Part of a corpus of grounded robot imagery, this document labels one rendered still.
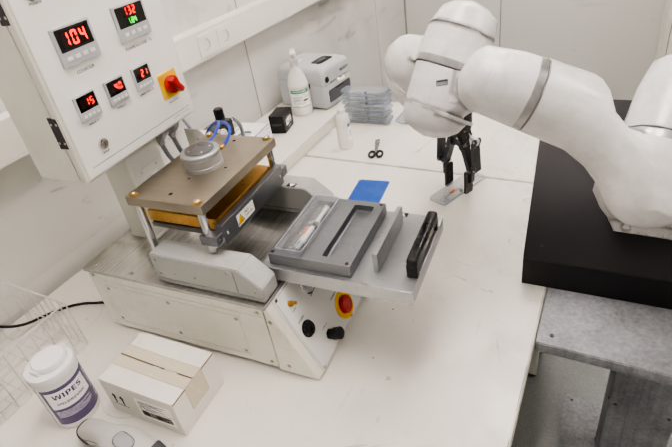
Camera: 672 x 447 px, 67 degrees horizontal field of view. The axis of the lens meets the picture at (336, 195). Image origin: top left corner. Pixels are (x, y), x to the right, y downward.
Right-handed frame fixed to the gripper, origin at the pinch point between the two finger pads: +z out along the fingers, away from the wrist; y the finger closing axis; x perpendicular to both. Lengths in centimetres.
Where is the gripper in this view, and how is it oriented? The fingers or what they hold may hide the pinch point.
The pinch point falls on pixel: (458, 179)
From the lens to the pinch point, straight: 147.1
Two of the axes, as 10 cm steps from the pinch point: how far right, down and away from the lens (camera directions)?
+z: 1.4, 8.4, 5.2
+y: 6.3, 3.3, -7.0
